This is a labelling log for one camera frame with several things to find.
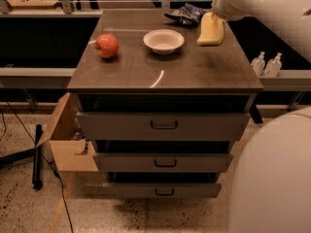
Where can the bottom grey drawer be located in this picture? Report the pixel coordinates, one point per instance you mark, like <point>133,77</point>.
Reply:
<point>162,190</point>

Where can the yellow sponge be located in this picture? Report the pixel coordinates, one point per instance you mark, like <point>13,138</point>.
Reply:
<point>212,30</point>

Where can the clear sanitizer bottle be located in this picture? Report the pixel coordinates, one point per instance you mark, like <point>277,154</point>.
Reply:
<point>258,63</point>
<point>273,66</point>

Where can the white paper bowl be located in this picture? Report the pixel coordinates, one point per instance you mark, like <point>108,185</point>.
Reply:
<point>163,41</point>

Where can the open cardboard box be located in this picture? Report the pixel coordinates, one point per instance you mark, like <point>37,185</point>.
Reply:
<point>61,135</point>

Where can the black stand base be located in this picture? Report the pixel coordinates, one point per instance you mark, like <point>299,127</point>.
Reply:
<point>31,154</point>

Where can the right clear sanitizer bottle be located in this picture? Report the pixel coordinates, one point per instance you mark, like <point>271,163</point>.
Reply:
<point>273,66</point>

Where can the left clear sanitizer bottle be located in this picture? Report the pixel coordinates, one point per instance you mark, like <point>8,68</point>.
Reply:
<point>258,63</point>

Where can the grey drawer cabinet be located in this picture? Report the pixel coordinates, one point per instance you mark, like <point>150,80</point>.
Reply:
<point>192,79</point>

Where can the grey drawer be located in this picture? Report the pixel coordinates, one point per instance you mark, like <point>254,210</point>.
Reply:
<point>162,190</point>
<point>163,126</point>
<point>163,163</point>

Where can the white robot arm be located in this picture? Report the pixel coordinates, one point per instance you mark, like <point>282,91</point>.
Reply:
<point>271,189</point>

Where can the top grey drawer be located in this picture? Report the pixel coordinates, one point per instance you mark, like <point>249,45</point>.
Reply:
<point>163,126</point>

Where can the blue chip bag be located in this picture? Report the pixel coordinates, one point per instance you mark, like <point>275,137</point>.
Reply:
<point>188,15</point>

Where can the grey metal rail frame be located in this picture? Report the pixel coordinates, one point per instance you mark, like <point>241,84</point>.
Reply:
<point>35,76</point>

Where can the middle grey drawer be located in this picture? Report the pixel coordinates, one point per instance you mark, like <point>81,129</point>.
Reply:
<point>163,163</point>

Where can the red apple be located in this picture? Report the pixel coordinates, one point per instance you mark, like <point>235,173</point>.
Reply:
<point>107,45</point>

